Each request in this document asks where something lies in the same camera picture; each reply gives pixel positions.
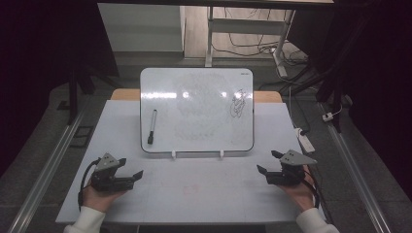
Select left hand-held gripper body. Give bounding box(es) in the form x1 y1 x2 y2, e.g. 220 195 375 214
90 152 135 192

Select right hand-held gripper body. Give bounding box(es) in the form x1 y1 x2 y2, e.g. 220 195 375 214
265 149 319 186

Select grey marker with black cap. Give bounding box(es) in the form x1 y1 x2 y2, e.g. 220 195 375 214
147 109 158 146

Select white whiteboard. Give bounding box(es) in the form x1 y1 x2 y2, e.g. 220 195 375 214
139 67 255 154

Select person's left hand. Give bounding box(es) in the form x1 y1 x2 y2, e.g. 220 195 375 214
82 183 127 214

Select person's right hand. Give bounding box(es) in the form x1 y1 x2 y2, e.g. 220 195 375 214
278 164 316 214

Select white power strip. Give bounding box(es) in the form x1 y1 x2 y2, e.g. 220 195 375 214
293 127 316 153

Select wooden board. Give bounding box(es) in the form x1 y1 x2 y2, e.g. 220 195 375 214
110 88 284 104

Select black metal stand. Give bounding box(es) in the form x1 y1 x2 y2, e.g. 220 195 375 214
56 64 120 125
280 57 351 134

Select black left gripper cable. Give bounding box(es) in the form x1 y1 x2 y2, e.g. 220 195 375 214
77 157 101 212

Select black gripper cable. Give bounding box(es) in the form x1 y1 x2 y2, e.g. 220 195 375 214
77 157 101 212
302 164 322 210

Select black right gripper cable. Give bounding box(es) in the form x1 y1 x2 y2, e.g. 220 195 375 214
302 164 322 210

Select black rectangular floor frame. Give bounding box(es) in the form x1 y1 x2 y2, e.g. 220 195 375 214
69 125 95 150

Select aluminium rail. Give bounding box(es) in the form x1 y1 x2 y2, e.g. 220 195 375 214
7 106 88 233
319 103 393 233

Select black floor cables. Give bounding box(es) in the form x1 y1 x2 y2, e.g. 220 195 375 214
212 8 309 66

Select white desk frame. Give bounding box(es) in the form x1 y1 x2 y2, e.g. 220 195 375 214
204 6 296 78

